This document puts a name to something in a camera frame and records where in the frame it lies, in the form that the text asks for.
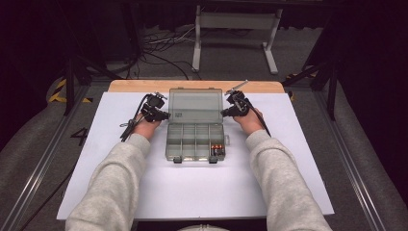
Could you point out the yellow and black floor tape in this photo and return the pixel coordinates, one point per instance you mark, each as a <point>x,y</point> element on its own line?
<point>57,96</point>
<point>291,96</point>

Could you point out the metal floor rail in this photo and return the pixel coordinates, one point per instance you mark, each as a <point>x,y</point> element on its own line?
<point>43,166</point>
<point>352,166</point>

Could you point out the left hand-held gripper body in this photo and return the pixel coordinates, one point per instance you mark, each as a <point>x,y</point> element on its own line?
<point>155,102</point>

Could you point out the black tripod stand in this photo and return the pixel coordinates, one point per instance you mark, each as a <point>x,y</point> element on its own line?
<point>331,102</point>
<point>69,96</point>

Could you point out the person's grey sweater torso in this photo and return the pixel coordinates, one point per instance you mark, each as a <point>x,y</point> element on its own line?
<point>203,228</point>

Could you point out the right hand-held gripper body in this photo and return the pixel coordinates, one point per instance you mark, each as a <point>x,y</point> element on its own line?
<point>240,101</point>

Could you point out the person's right hand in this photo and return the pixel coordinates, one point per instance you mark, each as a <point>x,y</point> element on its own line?
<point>251,123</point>

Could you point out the grey translucent compartment storage box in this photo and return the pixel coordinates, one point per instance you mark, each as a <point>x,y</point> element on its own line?
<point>195,107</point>

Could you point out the person's left hand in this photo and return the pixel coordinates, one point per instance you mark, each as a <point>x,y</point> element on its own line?
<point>146,128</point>

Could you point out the white metal stand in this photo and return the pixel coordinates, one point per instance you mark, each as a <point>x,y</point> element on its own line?
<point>237,20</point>

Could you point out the black backdrop curtain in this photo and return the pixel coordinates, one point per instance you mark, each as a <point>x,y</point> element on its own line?
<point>173,16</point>

